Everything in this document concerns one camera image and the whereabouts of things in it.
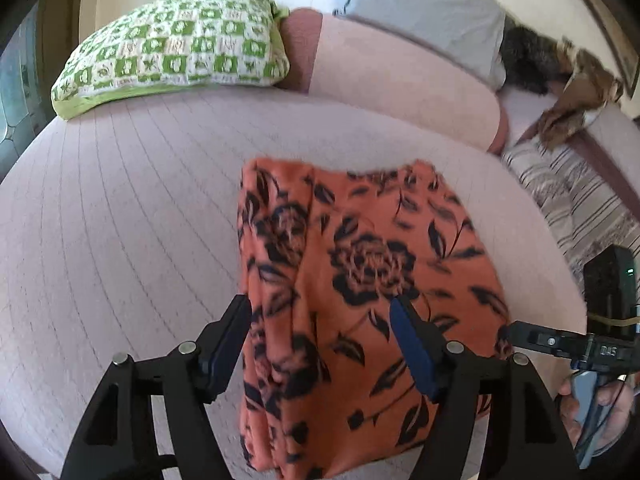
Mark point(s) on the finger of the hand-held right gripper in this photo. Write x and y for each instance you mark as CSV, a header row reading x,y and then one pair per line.
x,y
542,340

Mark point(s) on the patterned glass window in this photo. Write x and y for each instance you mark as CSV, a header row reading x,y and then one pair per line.
x,y
17,95

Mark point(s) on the striped bedsheet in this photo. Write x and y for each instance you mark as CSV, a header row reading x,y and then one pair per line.
x,y
580,200

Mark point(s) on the grey pillow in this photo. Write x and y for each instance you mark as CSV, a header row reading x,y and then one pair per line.
x,y
430,15

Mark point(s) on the brown patterned cloth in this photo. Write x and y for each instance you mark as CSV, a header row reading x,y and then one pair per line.
x,y
580,90

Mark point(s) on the pale checked bed blanket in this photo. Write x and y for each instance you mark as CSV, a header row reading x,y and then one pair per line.
x,y
125,220

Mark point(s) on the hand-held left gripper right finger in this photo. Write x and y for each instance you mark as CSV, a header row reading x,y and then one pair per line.
x,y
412,350

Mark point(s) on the person's right hand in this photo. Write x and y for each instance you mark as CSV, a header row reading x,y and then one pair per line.
x,y
617,405

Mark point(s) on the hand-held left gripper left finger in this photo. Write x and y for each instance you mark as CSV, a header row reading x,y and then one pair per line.
x,y
229,355

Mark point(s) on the green white patterned pillow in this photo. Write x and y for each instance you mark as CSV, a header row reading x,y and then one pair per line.
x,y
175,47

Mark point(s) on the dark furry cloth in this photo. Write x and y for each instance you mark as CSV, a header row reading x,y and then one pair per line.
x,y
527,60

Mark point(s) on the orange black floral garment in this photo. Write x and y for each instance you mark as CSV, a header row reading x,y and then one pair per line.
x,y
365,270

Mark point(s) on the pink bolster pillow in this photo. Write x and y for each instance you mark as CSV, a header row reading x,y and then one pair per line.
x,y
400,80

